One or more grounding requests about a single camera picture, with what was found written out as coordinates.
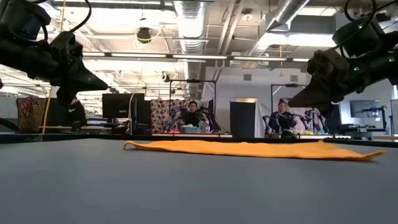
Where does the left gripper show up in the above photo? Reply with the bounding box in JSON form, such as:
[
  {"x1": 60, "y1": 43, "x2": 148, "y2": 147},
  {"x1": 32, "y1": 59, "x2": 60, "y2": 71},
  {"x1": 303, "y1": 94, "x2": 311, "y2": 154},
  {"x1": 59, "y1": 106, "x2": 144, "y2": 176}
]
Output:
[{"x1": 0, "y1": 39, "x2": 109, "y2": 107}]

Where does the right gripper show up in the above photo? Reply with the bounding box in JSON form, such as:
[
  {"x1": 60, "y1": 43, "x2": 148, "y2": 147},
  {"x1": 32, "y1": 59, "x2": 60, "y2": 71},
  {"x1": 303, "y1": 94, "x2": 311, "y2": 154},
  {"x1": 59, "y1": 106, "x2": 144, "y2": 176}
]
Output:
[{"x1": 287, "y1": 57, "x2": 393, "y2": 119}]

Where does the orange towel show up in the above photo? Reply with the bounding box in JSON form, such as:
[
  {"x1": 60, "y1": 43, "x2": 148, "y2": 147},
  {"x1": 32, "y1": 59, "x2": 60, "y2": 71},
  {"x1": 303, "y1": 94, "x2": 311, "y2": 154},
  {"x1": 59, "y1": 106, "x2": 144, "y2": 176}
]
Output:
[{"x1": 123, "y1": 139, "x2": 387, "y2": 162}]

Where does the person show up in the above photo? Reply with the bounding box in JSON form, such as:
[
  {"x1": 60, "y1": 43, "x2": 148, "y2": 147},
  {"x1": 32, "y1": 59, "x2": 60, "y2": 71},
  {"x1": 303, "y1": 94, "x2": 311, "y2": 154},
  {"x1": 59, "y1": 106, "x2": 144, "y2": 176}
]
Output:
[
  {"x1": 177, "y1": 100, "x2": 205, "y2": 129},
  {"x1": 269, "y1": 98, "x2": 298, "y2": 135},
  {"x1": 62, "y1": 96, "x2": 88, "y2": 132}
]

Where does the black cabinet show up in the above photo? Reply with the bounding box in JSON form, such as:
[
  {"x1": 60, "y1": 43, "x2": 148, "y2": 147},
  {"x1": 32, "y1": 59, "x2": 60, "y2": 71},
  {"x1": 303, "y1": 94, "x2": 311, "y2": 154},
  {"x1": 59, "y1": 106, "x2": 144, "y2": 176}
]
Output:
[{"x1": 45, "y1": 98, "x2": 68, "y2": 127}]

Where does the wooden background desk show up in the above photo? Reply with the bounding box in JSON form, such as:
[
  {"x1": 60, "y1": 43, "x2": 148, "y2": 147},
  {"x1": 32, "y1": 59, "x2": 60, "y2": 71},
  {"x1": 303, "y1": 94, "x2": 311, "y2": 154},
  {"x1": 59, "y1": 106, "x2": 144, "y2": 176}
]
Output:
[{"x1": 38, "y1": 125, "x2": 112, "y2": 131}]

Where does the black monitor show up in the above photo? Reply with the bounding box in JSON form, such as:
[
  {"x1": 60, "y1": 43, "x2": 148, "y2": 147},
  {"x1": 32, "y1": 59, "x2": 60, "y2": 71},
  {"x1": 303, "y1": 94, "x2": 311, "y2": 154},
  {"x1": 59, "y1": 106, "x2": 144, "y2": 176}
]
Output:
[{"x1": 101, "y1": 93, "x2": 146, "y2": 119}]

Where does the red patterned cloth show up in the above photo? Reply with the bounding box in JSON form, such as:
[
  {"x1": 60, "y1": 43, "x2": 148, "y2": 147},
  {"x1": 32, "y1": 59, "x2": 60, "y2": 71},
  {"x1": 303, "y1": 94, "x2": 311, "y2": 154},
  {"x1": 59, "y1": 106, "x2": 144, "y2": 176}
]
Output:
[{"x1": 16, "y1": 95, "x2": 40, "y2": 134}]

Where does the white sheet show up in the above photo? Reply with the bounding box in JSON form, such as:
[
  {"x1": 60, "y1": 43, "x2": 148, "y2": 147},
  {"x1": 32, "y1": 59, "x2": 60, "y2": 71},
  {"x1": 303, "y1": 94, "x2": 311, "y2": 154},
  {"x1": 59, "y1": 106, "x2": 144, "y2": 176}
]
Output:
[{"x1": 254, "y1": 101, "x2": 272, "y2": 139}]

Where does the black background computer case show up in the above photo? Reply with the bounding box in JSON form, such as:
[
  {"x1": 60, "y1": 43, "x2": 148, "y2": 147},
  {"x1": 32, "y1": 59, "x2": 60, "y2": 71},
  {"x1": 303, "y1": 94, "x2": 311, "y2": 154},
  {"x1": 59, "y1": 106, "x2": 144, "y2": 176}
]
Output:
[{"x1": 134, "y1": 100, "x2": 152, "y2": 135}]

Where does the black door panel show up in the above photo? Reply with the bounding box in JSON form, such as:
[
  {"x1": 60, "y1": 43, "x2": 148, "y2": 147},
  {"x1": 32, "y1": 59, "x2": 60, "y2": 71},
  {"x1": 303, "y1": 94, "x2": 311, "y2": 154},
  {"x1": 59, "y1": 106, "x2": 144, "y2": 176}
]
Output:
[{"x1": 229, "y1": 98, "x2": 259, "y2": 139}]

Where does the circle-patterned cloth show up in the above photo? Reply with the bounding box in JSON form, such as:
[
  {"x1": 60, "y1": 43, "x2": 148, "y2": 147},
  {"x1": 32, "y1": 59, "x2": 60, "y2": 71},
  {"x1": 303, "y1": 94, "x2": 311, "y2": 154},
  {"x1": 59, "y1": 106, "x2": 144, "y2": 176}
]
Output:
[{"x1": 150, "y1": 98, "x2": 191, "y2": 134}]

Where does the pale blue bin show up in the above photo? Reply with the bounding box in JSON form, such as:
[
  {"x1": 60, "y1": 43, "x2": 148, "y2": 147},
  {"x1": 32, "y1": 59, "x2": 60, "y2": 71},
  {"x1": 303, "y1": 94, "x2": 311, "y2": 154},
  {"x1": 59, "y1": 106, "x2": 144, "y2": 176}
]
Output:
[{"x1": 181, "y1": 124, "x2": 202, "y2": 135}]

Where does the wooden background table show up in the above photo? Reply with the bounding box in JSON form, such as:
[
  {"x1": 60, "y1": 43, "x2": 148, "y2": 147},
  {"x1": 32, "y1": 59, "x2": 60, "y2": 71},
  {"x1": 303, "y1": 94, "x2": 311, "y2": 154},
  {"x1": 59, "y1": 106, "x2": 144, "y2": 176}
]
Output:
[{"x1": 151, "y1": 133, "x2": 233, "y2": 139}]

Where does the long ceiling light bar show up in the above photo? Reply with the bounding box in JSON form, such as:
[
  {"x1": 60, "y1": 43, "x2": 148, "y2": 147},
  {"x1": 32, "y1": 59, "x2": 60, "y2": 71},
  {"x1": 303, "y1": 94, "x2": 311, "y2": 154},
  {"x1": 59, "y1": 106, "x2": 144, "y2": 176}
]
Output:
[{"x1": 82, "y1": 52, "x2": 310, "y2": 63}]

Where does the grey-blue table mat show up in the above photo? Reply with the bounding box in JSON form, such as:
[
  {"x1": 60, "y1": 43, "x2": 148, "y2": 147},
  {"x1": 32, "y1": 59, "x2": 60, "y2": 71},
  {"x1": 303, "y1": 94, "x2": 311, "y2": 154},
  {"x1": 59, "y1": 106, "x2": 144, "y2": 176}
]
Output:
[{"x1": 0, "y1": 138, "x2": 398, "y2": 224}]

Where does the black metal frame stand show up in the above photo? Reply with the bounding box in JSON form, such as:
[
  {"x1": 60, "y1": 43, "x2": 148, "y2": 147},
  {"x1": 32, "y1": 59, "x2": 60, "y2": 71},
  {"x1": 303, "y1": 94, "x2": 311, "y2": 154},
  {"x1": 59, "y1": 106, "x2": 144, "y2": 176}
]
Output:
[
  {"x1": 169, "y1": 78, "x2": 218, "y2": 134},
  {"x1": 270, "y1": 83, "x2": 315, "y2": 135}
]

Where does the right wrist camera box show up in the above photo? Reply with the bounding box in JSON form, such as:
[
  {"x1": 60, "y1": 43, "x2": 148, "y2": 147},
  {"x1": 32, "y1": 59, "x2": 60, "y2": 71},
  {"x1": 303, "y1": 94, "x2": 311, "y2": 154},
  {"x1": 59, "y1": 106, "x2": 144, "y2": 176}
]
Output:
[{"x1": 307, "y1": 48, "x2": 351, "y2": 90}]

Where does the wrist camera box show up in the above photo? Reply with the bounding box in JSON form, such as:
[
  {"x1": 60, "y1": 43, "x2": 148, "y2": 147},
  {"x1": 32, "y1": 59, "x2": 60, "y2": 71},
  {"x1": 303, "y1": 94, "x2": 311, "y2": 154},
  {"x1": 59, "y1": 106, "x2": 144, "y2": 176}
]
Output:
[
  {"x1": 49, "y1": 30, "x2": 76, "y2": 54},
  {"x1": 307, "y1": 48, "x2": 351, "y2": 90}
]

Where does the wall-mounted screen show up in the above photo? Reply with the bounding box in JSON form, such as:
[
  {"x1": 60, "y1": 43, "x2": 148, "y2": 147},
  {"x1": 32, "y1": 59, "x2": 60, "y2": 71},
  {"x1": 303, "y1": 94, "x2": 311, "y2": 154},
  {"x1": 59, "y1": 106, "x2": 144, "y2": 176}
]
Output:
[{"x1": 349, "y1": 99, "x2": 382, "y2": 119}]

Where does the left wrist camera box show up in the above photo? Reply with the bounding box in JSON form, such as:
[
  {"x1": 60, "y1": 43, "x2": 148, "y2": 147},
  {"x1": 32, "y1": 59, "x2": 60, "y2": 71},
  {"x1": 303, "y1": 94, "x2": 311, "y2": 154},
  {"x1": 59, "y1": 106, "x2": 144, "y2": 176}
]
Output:
[{"x1": 49, "y1": 30, "x2": 76, "y2": 54}]

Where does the yellow hanging cord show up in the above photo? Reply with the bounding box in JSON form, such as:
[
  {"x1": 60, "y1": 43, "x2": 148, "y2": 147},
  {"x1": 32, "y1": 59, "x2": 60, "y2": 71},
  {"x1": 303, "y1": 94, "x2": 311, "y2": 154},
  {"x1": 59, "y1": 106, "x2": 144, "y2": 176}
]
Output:
[{"x1": 278, "y1": 45, "x2": 285, "y2": 78}]

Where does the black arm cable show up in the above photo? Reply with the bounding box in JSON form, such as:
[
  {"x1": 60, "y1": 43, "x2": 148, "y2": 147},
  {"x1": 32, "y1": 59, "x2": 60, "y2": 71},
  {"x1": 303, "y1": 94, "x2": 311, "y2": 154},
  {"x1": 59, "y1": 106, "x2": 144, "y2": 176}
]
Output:
[
  {"x1": 343, "y1": 0, "x2": 379, "y2": 43},
  {"x1": 30, "y1": 0, "x2": 93, "y2": 34}
]

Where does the black ceiling dome with cables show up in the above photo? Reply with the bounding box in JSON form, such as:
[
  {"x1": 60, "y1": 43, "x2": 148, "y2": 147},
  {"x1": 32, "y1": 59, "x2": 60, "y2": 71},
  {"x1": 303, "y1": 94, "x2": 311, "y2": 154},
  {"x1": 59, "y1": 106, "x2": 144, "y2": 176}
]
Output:
[{"x1": 136, "y1": 27, "x2": 153, "y2": 44}]

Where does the silver smooth ceiling duct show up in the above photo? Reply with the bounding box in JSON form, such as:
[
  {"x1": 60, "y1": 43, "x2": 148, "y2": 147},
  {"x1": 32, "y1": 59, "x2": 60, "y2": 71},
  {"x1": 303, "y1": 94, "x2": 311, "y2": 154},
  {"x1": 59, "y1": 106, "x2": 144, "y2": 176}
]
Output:
[{"x1": 242, "y1": 0, "x2": 312, "y2": 70}]

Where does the silver ribbed ceiling duct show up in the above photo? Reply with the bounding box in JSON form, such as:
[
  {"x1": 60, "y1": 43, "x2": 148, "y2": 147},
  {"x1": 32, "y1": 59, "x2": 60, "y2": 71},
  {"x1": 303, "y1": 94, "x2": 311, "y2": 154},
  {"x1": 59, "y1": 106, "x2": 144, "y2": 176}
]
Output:
[{"x1": 172, "y1": 0, "x2": 208, "y2": 99}]

